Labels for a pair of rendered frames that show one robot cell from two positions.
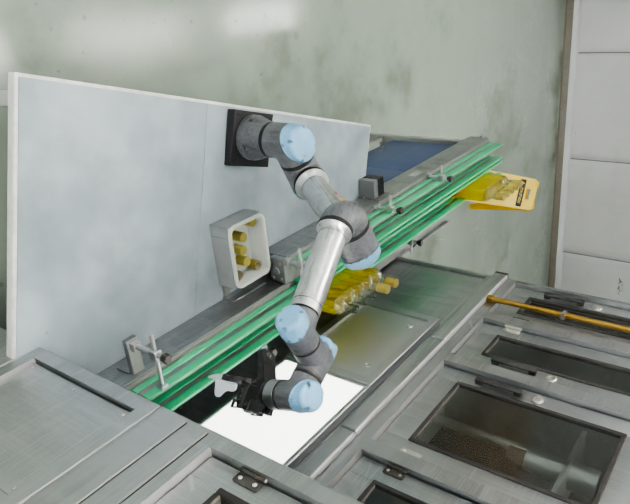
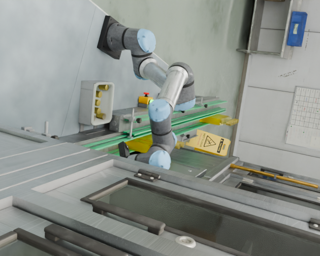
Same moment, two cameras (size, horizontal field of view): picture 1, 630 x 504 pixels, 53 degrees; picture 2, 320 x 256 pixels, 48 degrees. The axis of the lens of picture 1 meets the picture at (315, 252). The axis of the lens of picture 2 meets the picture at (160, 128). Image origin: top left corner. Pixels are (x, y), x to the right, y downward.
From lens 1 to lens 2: 0.62 m
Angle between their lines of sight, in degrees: 17
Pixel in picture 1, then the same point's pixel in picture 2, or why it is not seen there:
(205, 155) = (88, 36)
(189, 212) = (72, 67)
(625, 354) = (313, 196)
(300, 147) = (148, 42)
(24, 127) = not seen: outside the picture
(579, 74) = (247, 97)
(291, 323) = (161, 106)
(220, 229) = (89, 83)
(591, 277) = not seen: hidden behind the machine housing
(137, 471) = (62, 162)
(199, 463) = (105, 167)
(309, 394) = (164, 158)
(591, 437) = not seen: hidden behind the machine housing
